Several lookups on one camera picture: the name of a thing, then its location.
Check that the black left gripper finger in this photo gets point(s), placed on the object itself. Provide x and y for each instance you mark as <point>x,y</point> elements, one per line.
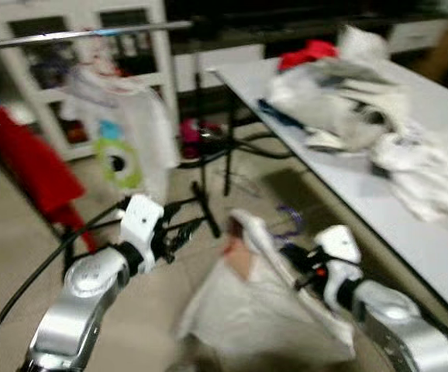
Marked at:
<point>187,232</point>
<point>171,215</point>

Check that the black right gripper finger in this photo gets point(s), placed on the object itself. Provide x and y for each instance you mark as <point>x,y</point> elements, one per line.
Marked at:
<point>294,265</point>
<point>300,253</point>

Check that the dark purple hanger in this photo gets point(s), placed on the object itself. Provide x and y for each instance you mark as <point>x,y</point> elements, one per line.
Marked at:
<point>289,209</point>

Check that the white and pink garment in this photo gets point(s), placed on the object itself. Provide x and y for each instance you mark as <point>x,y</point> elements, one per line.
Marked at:
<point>239,310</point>

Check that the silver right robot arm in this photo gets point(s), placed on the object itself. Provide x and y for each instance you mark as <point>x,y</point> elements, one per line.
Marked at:
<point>394,325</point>

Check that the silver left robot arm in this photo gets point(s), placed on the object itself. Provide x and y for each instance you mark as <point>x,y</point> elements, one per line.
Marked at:
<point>77,302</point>

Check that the pink toy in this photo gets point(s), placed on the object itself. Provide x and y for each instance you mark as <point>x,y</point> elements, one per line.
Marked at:
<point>191,132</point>

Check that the white shirt with green monster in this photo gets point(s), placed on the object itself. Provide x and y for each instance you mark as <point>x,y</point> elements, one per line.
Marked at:
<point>131,116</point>

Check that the dark blue cloth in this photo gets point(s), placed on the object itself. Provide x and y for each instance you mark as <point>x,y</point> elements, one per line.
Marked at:
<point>280,114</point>

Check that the white and red garment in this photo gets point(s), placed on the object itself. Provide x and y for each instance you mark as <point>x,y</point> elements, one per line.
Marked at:
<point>340,101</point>

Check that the chrome and black clothes rack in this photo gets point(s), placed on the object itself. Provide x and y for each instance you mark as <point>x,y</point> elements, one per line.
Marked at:
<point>92,34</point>

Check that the white glass-door cabinet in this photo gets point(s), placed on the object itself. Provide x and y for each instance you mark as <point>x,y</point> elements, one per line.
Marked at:
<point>86,15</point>

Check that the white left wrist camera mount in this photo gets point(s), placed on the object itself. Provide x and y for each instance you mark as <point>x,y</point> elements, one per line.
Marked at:
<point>141,221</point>

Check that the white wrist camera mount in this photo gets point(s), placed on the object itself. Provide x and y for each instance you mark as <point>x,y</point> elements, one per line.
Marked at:
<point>340,244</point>
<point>141,221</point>

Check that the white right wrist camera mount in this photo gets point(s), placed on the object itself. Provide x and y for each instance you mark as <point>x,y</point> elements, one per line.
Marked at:
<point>340,244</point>

